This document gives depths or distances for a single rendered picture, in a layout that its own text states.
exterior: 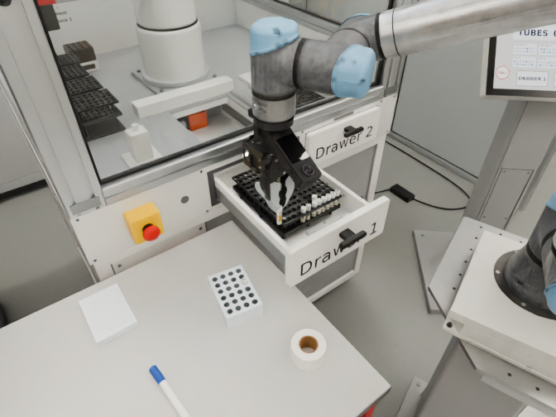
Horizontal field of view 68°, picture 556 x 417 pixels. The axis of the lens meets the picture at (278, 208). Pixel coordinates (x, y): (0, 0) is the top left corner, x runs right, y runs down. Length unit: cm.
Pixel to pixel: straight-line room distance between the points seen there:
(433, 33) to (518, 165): 114
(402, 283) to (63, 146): 159
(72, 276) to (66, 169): 135
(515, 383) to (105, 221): 90
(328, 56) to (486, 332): 61
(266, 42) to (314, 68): 8
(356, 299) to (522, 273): 106
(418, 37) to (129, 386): 80
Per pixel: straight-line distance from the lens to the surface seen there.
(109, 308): 99
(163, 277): 103
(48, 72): 82
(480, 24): 71
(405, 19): 72
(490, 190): 184
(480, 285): 99
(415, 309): 196
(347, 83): 63
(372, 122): 135
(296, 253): 83
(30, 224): 260
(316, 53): 64
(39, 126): 86
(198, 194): 105
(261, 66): 66
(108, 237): 102
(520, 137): 172
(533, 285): 97
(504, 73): 150
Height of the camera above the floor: 153
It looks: 41 degrees down
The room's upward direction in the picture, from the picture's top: straight up
